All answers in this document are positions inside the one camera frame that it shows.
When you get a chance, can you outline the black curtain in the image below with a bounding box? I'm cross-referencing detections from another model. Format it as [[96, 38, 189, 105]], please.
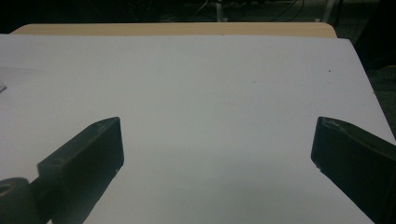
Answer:
[[354, 0, 396, 70]]

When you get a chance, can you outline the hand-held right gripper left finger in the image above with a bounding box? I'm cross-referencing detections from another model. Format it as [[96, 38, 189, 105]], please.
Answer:
[[29, 117, 125, 224]]

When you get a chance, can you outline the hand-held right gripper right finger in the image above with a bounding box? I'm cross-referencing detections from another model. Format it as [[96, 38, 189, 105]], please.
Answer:
[[311, 117, 396, 224]]

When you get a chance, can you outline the white board sheet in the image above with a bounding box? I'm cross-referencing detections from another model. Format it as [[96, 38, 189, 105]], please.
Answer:
[[0, 33, 396, 224]]

